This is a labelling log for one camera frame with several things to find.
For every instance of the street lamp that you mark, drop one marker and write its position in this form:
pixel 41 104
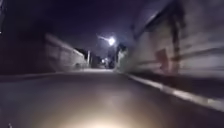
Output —
pixel 111 41

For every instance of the pale pole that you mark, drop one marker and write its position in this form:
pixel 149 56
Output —
pixel 88 58

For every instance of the dark asphalt road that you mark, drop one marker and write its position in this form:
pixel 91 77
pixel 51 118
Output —
pixel 90 96

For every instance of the pale kerb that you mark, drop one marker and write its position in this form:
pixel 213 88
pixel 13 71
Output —
pixel 40 74
pixel 173 92

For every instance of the dark pavement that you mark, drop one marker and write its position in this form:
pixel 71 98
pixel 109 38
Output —
pixel 190 85

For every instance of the pale building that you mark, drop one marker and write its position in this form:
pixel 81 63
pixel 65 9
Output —
pixel 196 40

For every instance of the grey wall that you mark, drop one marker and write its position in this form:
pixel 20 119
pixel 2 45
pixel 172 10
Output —
pixel 61 55

